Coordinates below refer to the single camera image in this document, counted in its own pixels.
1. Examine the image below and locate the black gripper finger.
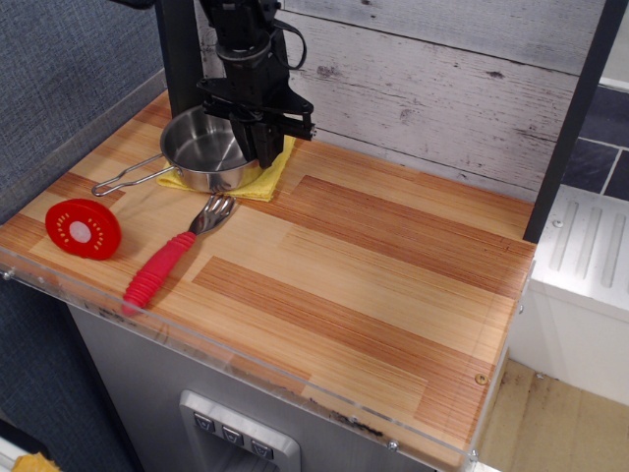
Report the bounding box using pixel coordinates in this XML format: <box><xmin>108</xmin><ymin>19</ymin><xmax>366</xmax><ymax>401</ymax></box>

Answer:
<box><xmin>253</xmin><ymin>123</ymin><xmax>284</xmax><ymax>168</ymax></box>
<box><xmin>229</xmin><ymin>113</ymin><xmax>257</xmax><ymax>160</ymax></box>

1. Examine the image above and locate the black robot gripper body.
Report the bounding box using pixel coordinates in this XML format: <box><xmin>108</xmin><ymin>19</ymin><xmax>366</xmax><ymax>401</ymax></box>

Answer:
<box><xmin>198</xmin><ymin>41</ymin><xmax>315</xmax><ymax>140</ymax></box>

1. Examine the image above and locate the stainless steel pot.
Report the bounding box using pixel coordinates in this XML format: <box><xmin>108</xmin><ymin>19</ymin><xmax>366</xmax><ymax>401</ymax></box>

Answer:
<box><xmin>91</xmin><ymin>106</ymin><xmax>262</xmax><ymax>197</ymax></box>

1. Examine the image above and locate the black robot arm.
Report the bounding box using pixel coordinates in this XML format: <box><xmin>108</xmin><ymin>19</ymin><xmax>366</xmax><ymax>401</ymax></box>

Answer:
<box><xmin>198</xmin><ymin>1</ymin><xmax>315</xmax><ymax>169</ymax></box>

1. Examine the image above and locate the yellow cloth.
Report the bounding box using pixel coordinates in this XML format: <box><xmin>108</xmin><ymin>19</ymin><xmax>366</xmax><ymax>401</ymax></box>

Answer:
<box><xmin>156</xmin><ymin>136</ymin><xmax>296</xmax><ymax>203</ymax></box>

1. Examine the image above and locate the red toy tomato slice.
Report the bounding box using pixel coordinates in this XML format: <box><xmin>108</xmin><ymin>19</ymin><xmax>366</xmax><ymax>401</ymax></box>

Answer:
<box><xmin>45</xmin><ymin>199</ymin><xmax>122</xmax><ymax>261</ymax></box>

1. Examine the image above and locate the clear acrylic front guard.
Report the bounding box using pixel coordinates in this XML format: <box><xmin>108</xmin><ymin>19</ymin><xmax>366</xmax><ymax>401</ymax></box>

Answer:
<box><xmin>1</xmin><ymin>249</ymin><xmax>480</xmax><ymax>471</ymax></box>

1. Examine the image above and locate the grey toy fridge cabinet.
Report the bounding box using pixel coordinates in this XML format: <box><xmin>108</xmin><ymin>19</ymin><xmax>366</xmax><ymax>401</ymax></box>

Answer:
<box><xmin>70</xmin><ymin>307</ymin><xmax>429</xmax><ymax>471</ymax></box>

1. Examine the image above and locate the silver dispenser button panel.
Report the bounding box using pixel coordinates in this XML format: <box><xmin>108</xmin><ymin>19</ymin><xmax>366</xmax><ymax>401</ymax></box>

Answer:
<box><xmin>179</xmin><ymin>389</ymin><xmax>302</xmax><ymax>471</ymax></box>

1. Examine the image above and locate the white toy sink unit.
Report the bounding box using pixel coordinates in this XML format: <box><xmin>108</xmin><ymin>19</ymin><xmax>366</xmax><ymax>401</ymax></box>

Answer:
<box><xmin>508</xmin><ymin>186</ymin><xmax>628</xmax><ymax>404</ymax></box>

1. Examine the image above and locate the yellow object bottom left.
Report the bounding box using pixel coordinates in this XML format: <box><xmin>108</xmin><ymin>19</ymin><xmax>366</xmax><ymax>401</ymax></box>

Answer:
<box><xmin>11</xmin><ymin>453</ymin><xmax>61</xmax><ymax>472</ymax></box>

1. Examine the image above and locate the black cable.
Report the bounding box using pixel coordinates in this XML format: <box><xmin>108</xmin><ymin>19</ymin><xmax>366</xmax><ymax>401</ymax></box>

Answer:
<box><xmin>272</xmin><ymin>17</ymin><xmax>309</xmax><ymax>70</ymax></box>

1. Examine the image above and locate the red handled metal fork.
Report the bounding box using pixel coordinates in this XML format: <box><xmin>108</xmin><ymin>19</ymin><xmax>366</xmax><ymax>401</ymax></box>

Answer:
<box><xmin>123</xmin><ymin>195</ymin><xmax>237</xmax><ymax>316</ymax></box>

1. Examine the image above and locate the right black vertical post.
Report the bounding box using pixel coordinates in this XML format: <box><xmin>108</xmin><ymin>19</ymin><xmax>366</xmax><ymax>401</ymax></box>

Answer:
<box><xmin>523</xmin><ymin>0</ymin><xmax>628</xmax><ymax>244</ymax></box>

